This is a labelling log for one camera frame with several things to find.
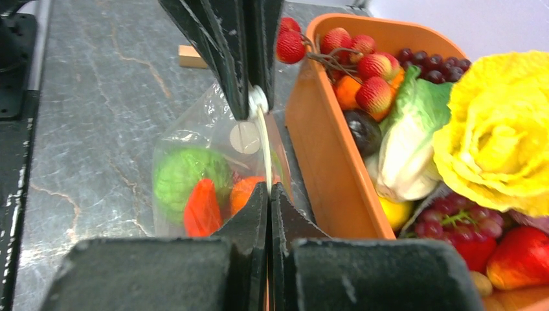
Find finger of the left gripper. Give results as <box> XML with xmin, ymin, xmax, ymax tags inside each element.
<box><xmin>245</xmin><ymin>0</ymin><xmax>284</xmax><ymax>110</ymax></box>
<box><xmin>159</xmin><ymin>1</ymin><xmax>249</xmax><ymax>121</ymax></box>

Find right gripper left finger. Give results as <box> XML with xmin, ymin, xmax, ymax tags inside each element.
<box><xmin>41</xmin><ymin>183</ymin><xmax>269</xmax><ymax>310</ymax></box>

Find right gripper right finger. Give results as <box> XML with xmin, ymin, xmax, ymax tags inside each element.
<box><xmin>270</xmin><ymin>184</ymin><xmax>484</xmax><ymax>310</ymax></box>

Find red toy chili pepper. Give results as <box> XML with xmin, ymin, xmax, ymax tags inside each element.
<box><xmin>183</xmin><ymin>178</ymin><xmax>223</xmax><ymax>238</ymax></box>

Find green toy cabbage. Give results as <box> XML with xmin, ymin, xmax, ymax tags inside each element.
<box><xmin>153</xmin><ymin>148</ymin><xmax>233</xmax><ymax>225</ymax></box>

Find clear polka-dot zip bag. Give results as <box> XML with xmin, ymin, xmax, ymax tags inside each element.
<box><xmin>151</xmin><ymin>82</ymin><xmax>316</xmax><ymax>239</ymax></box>

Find orange toy bell pepper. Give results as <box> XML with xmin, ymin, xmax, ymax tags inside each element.
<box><xmin>230</xmin><ymin>176</ymin><xmax>265</xmax><ymax>216</ymax></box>

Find small wooden block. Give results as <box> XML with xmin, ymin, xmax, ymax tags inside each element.
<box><xmin>178</xmin><ymin>45</ymin><xmax>208</xmax><ymax>69</ymax></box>

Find orange plastic basket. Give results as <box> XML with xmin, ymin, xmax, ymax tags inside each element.
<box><xmin>286</xmin><ymin>13</ymin><xmax>465</xmax><ymax>239</ymax></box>

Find toy strawberry bunch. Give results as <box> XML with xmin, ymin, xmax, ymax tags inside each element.
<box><xmin>276</xmin><ymin>17</ymin><xmax>404</xmax><ymax>92</ymax></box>

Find toy napa cabbage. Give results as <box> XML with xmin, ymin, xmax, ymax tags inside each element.
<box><xmin>364</xmin><ymin>65</ymin><xmax>453</xmax><ymax>202</ymax></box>

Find red toy grape bunch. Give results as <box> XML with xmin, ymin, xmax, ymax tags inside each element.
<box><xmin>400</xmin><ymin>193</ymin><xmax>504</xmax><ymax>244</ymax></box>

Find dark toy eggplant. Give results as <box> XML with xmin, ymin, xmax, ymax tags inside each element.
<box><xmin>343</xmin><ymin>109</ymin><xmax>383</xmax><ymax>158</ymax></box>

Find dark toy grapes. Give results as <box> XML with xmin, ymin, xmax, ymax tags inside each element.
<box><xmin>395</xmin><ymin>48</ymin><xmax>471</xmax><ymax>84</ymax></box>

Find yellow toy flower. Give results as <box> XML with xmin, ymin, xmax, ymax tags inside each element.
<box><xmin>433</xmin><ymin>51</ymin><xmax>548</xmax><ymax>217</ymax></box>

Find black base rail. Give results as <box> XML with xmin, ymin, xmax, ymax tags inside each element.
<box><xmin>1</xmin><ymin>1</ymin><xmax>38</xmax><ymax>310</ymax></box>

